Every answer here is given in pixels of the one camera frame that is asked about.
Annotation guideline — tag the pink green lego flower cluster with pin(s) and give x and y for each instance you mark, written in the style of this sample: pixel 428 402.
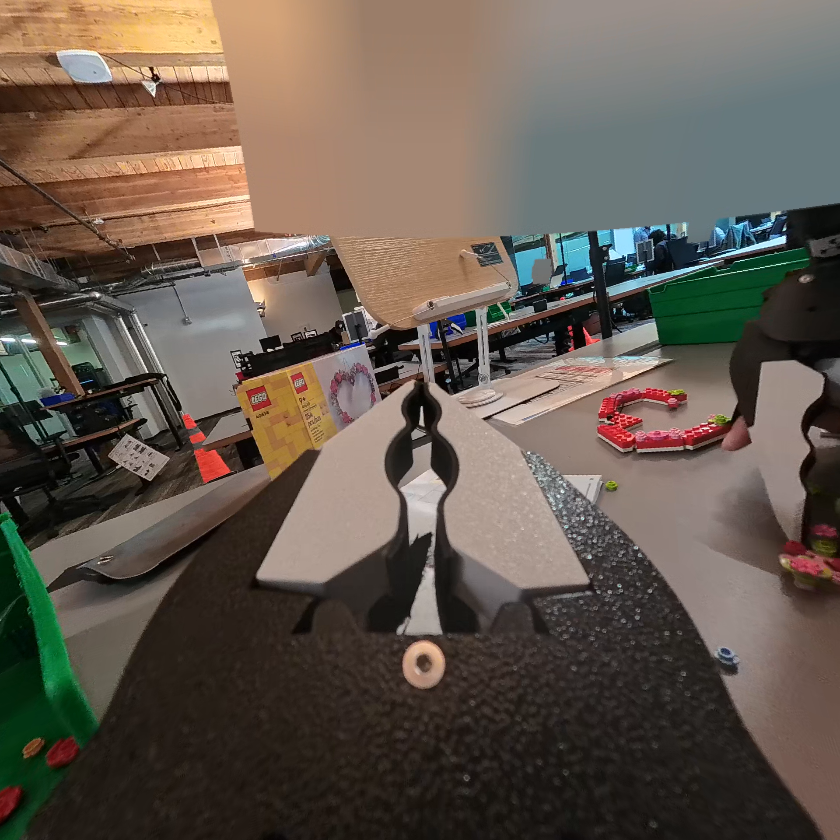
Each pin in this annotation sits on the pink green lego flower cluster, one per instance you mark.
pixel 807 564

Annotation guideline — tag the dark office desk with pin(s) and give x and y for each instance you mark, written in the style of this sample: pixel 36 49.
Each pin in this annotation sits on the dark office desk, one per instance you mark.
pixel 111 390

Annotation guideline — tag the green plastic bin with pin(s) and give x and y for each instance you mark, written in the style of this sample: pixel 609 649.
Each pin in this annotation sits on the green plastic bin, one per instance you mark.
pixel 709 308
pixel 39 656

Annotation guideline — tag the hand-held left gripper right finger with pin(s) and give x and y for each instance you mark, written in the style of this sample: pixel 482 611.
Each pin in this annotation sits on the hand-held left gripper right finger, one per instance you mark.
pixel 499 518

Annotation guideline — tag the white camera stand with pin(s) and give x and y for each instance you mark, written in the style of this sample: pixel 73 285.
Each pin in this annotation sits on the white camera stand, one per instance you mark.
pixel 482 367

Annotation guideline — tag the light wooden board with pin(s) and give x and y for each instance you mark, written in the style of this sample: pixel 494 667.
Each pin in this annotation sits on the light wooden board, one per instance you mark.
pixel 407 275

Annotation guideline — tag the small ceiling spotlight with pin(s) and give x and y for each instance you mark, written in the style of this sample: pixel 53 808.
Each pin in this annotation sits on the small ceiling spotlight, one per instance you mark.
pixel 151 82

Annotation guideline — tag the red lego heart frame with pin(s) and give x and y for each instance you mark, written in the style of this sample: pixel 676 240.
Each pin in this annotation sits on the red lego heart frame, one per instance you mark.
pixel 656 438

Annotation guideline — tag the small orange lego flower piece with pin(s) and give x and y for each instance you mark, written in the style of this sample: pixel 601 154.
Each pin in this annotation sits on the small orange lego flower piece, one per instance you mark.
pixel 33 747

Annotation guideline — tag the white ceiling device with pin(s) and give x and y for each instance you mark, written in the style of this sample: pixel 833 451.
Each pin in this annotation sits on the white ceiling device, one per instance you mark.
pixel 84 65

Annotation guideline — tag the white printed sheet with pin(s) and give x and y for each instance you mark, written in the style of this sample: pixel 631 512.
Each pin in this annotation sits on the white printed sheet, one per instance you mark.
pixel 138 456

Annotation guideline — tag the printed paper sheet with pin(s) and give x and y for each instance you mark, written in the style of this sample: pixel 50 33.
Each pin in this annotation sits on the printed paper sheet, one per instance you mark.
pixel 590 384

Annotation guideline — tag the small red lego flower piece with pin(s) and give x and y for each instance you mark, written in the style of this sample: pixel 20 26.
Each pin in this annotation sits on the small red lego flower piece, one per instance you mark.
pixel 62 751
pixel 8 800

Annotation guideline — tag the long office table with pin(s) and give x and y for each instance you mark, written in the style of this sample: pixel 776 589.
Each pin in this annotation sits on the long office table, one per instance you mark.
pixel 630 289

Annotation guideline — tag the yellow lego set box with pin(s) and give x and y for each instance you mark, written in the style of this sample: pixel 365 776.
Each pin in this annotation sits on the yellow lego set box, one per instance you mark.
pixel 282 420

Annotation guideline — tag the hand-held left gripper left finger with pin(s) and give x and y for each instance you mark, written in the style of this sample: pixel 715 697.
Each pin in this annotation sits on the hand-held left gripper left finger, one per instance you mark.
pixel 334 512

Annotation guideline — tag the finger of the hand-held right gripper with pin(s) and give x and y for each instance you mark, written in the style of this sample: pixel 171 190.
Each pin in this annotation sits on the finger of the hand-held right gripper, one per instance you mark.
pixel 823 485

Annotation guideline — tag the black office chair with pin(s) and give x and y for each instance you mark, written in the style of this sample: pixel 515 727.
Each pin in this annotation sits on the black office chair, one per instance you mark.
pixel 29 469

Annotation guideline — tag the person's right hand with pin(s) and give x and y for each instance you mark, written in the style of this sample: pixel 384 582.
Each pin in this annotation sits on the person's right hand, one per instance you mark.
pixel 738 438

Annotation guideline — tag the black flat pouch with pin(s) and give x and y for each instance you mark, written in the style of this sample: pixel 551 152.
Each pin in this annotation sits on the black flat pouch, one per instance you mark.
pixel 144 548

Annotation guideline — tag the small blue lego stud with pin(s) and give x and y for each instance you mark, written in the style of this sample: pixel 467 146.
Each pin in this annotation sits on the small blue lego stud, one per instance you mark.
pixel 725 654

